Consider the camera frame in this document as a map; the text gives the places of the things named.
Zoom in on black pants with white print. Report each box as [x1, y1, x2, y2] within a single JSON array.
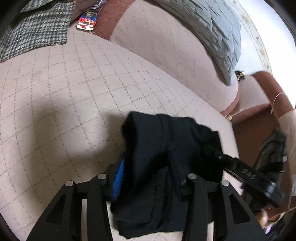
[[111, 111, 222, 239]]

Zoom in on brown sofa armrest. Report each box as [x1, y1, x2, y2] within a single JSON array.
[[233, 71, 293, 166]]

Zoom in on red brown small cushion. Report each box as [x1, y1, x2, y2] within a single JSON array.
[[226, 75, 270, 125]]

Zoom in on pink quilted sofa seat cover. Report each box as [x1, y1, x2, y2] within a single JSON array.
[[1, 27, 238, 240]]

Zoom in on grey quilted pillow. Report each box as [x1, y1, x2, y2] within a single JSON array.
[[156, 1, 241, 86]]

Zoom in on pink and red bolster cushion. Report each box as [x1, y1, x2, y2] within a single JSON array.
[[94, 1, 240, 115]]

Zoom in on colourful snack packet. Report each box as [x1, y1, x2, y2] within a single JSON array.
[[76, 10, 98, 32]]

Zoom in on houndstooth checked jacket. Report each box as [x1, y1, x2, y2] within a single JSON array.
[[1, 1, 75, 62]]

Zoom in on small dark keychain object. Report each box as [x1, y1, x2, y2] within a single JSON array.
[[235, 71, 245, 82]]

